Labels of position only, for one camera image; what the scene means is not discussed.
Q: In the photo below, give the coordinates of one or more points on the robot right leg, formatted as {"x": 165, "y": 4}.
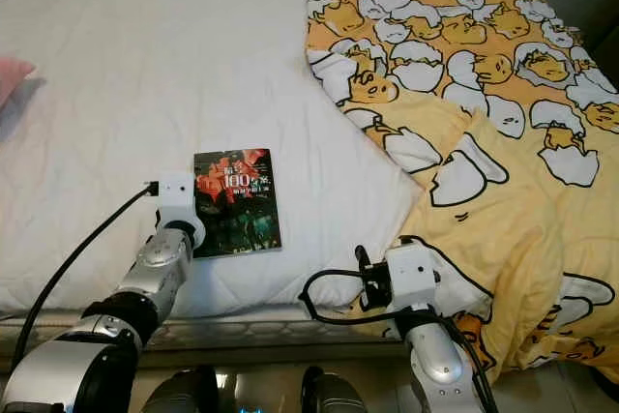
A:
{"x": 334, "y": 394}

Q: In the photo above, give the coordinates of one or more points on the white quilted mattress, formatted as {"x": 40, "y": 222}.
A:
{"x": 174, "y": 74}

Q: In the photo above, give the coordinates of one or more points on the dark book with red cover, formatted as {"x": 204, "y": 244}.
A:
{"x": 242, "y": 202}

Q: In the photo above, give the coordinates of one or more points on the robot left leg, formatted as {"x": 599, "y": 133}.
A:
{"x": 184, "y": 392}

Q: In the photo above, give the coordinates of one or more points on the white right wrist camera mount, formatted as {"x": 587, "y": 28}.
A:
{"x": 411, "y": 276}

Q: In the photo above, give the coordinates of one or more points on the yellow egg print blanket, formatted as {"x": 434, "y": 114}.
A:
{"x": 474, "y": 94}

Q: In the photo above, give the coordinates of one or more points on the pink pillow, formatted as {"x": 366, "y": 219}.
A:
{"x": 14, "y": 79}

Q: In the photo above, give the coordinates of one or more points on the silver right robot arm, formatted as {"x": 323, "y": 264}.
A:
{"x": 440, "y": 360}

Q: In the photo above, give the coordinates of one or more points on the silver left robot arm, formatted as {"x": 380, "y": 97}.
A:
{"x": 135, "y": 287}

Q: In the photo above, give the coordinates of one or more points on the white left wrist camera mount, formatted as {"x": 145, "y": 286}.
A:
{"x": 179, "y": 198}

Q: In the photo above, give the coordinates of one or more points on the robot leg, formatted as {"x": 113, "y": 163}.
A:
{"x": 184, "y": 392}
{"x": 334, "y": 394}

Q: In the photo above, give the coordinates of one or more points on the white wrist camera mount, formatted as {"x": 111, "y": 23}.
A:
{"x": 179, "y": 198}
{"x": 411, "y": 276}

